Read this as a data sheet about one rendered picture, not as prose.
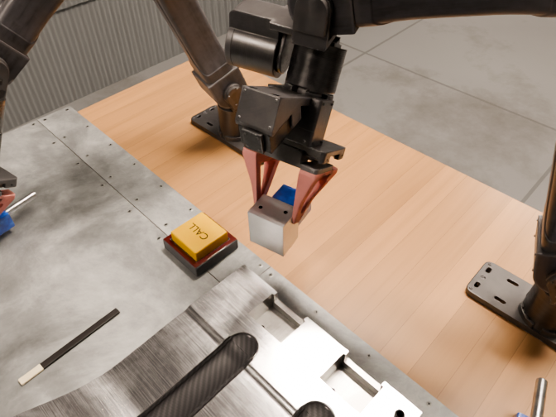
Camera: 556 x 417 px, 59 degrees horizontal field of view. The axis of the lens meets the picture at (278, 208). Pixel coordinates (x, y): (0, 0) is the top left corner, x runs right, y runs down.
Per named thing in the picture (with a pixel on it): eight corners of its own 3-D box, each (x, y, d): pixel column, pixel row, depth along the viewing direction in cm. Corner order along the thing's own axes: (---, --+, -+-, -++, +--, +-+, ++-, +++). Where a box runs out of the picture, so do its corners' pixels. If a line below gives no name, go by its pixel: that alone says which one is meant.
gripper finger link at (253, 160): (279, 228, 55) (300, 150, 52) (227, 205, 58) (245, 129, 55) (304, 216, 61) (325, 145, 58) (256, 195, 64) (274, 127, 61)
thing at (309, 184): (299, 237, 54) (321, 157, 51) (246, 213, 57) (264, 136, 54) (323, 223, 60) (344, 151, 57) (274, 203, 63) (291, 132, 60)
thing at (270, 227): (301, 180, 69) (302, 150, 65) (333, 193, 67) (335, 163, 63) (249, 241, 62) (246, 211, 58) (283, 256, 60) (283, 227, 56)
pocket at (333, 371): (343, 365, 55) (347, 348, 52) (381, 398, 52) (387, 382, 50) (317, 393, 53) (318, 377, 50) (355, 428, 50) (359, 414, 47)
